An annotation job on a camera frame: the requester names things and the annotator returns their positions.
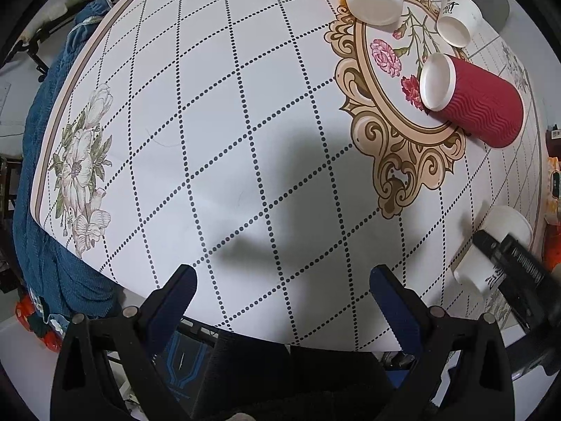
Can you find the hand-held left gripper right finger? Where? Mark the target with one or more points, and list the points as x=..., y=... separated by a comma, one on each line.
x=396, y=311

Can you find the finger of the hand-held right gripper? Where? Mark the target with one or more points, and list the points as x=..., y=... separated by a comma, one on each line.
x=494, y=252
x=526, y=261

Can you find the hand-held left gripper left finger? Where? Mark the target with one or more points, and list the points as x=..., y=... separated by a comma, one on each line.
x=174, y=300

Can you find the plain white paper cup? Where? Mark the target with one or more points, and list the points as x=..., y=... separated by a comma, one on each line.
x=480, y=263

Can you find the red ripple paper cup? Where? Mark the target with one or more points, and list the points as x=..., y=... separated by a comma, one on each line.
x=482, y=101

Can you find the small white printed paper cup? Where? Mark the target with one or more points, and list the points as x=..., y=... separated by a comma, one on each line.
x=458, y=19

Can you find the orange red bag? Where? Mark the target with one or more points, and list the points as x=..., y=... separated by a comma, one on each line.
x=37, y=322

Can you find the teal blue cloth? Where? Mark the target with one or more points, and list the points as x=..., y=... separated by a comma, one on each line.
x=48, y=228

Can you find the floral checked tablecloth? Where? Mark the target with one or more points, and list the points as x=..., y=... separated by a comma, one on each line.
x=245, y=140

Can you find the black metal stand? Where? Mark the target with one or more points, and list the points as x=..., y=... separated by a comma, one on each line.
x=37, y=50

